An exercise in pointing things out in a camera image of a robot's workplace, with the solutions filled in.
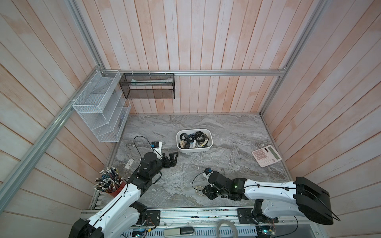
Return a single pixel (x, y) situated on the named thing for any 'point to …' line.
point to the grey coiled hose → (226, 221)
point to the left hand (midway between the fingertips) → (172, 155)
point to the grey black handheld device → (179, 231)
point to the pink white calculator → (266, 155)
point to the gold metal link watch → (205, 142)
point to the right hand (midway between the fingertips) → (204, 190)
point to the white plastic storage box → (208, 132)
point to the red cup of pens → (109, 181)
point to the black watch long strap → (200, 137)
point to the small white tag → (129, 163)
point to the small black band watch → (184, 136)
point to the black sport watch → (184, 144)
